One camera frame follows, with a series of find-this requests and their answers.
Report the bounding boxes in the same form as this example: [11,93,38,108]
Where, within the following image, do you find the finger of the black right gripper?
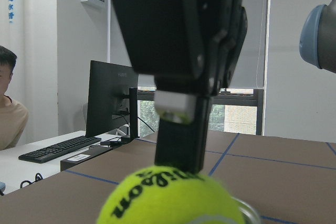
[197,0,248,95]
[112,0,211,172]

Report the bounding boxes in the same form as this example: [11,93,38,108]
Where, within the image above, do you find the tennis ball with Wilson print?
[97,166,244,223]

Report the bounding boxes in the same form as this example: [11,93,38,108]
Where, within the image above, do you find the clear tennis ball can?
[233,197,263,224]

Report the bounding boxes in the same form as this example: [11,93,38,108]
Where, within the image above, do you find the black monitor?
[86,60,139,145]

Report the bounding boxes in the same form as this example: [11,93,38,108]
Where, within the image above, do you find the black box with label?
[60,145,113,172]

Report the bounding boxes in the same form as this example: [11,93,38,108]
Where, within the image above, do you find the person in beige shirt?
[1,46,28,150]

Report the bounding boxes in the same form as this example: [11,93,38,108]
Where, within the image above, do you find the black keyboard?
[18,136,101,164]

